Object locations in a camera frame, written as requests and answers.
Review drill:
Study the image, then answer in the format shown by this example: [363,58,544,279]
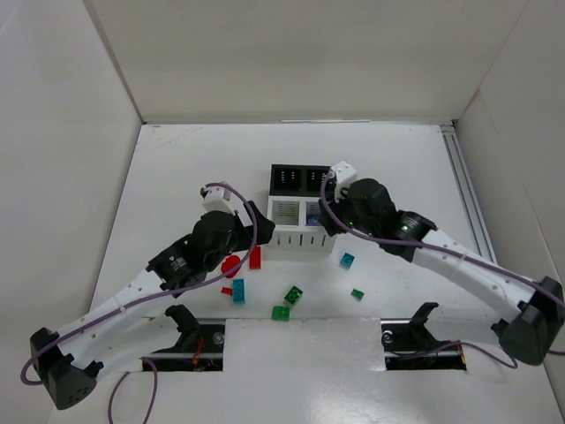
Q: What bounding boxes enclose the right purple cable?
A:
[320,176,565,370]

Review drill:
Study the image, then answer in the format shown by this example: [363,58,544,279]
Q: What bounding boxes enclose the small green flat lego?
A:
[350,289,365,300]

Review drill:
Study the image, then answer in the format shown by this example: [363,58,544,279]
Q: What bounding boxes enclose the white two-compartment container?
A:
[267,195,336,254]

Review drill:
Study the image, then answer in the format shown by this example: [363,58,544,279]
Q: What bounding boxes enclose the aluminium rail on right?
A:
[440,123,498,263]

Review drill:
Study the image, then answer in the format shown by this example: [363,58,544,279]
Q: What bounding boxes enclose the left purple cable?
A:
[19,181,260,424]

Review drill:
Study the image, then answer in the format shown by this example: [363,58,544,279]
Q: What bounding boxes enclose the purple cable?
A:
[320,176,565,370]
[19,181,260,424]

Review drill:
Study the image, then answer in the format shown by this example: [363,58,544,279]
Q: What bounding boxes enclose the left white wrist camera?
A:
[200,185,234,215]

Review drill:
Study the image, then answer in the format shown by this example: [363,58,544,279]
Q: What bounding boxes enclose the light green lego brick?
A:
[271,306,290,322]

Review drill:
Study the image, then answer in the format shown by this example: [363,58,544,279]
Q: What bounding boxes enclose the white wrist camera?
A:
[200,185,234,215]
[329,161,358,203]

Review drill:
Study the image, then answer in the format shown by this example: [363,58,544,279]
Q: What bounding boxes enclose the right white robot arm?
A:
[319,171,564,366]

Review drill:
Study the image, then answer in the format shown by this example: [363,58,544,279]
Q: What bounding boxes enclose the dark green lego brick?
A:
[284,286,304,306]

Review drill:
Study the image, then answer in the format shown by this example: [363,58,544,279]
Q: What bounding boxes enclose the purple printed lego in container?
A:
[306,215,320,226]

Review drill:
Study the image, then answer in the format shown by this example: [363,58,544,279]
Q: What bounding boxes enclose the black two-compartment container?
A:
[269,164,329,197]

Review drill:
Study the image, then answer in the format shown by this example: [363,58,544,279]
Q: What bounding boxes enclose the teal long lego brick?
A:
[232,279,245,305]

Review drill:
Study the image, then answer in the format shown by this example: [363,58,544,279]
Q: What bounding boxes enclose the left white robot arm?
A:
[30,203,275,410]

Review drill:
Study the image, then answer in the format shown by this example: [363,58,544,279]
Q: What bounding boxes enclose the red heart-shaped lego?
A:
[221,254,241,278]

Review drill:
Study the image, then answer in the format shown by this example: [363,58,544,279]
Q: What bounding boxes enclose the red rectangular lego brick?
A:
[248,246,262,270]

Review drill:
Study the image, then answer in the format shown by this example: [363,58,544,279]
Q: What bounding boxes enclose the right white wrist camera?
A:
[329,161,358,203]

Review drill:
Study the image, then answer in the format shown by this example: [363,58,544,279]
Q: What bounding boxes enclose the small teal lego brick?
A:
[340,253,355,269]

